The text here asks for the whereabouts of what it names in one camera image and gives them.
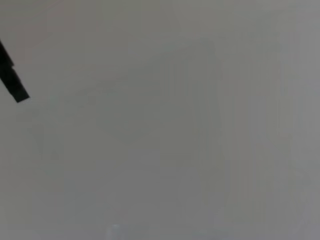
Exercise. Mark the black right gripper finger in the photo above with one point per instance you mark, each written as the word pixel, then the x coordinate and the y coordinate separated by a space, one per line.
pixel 11 80

